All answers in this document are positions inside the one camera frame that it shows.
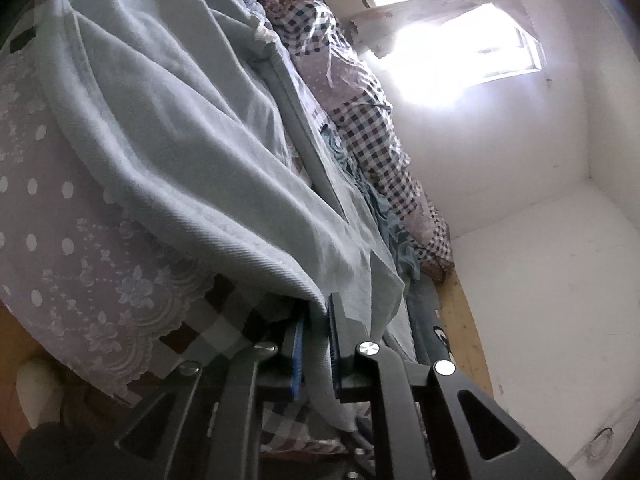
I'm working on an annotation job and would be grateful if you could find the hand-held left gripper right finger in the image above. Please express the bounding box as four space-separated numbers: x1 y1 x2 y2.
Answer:
327 292 573 480

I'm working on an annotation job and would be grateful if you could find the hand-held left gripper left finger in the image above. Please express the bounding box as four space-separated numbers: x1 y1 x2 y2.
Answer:
115 316 308 480

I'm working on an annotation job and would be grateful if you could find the teal shirt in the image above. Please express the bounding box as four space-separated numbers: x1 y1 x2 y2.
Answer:
320 125 426 286

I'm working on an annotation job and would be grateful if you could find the light blue towel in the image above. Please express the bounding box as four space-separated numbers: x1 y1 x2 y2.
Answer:
50 0 406 433

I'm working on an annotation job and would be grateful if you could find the grey long pillow with penguin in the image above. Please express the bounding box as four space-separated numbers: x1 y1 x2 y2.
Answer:
405 275 458 366

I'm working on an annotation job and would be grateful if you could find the checked polka dot duvet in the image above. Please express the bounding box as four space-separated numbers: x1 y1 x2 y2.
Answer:
235 0 456 281

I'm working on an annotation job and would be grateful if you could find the checked bed sheet with lace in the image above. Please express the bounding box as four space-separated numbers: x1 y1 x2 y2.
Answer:
0 0 361 461

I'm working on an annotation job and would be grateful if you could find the window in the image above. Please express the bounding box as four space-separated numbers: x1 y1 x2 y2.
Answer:
342 0 548 106

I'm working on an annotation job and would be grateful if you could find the white scalloped curtain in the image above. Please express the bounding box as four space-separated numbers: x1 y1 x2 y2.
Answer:
350 0 543 61

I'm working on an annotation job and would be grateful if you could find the wooden bed frame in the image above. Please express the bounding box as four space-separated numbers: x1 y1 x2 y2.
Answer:
435 265 501 401

